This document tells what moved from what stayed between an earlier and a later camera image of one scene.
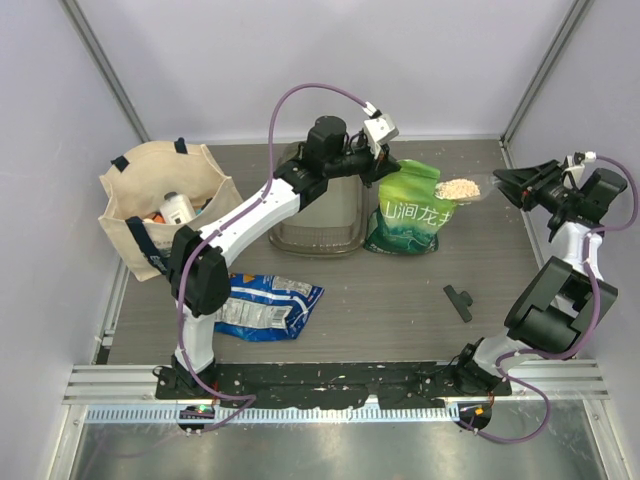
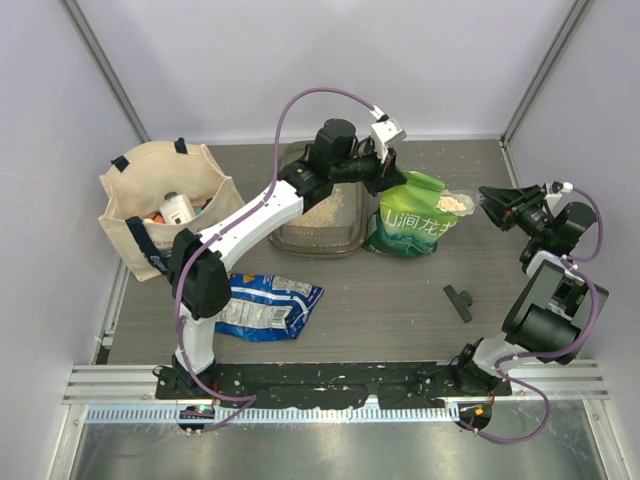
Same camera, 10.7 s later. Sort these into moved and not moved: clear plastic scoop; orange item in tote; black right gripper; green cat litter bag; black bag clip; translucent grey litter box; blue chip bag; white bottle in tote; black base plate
Moved: black right gripper; green cat litter bag; clear plastic scoop
Not moved: black bag clip; translucent grey litter box; black base plate; white bottle in tote; blue chip bag; orange item in tote
